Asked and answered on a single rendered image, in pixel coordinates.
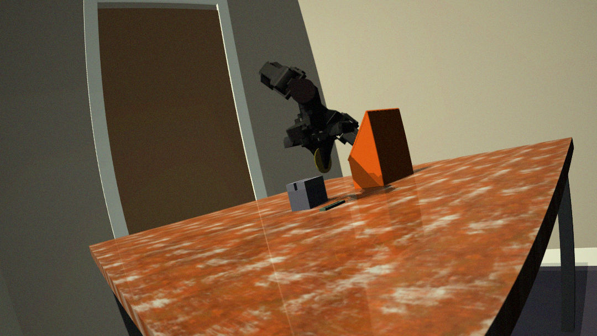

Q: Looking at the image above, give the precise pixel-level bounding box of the green narrow rectangular frame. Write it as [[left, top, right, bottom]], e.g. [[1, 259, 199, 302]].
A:
[[320, 200, 345, 211]]

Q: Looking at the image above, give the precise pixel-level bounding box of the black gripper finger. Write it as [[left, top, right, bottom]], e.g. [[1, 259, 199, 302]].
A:
[[301, 143, 318, 156], [315, 138, 337, 169]]

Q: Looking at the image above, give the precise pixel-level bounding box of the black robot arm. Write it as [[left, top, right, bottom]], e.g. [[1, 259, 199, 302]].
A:
[[258, 61, 359, 146]]

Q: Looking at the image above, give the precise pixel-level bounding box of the dark gold coin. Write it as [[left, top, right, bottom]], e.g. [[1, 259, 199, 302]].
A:
[[314, 148, 332, 173]]

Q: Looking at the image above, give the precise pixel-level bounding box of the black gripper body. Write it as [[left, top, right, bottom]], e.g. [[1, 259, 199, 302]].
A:
[[283, 105, 355, 148]]

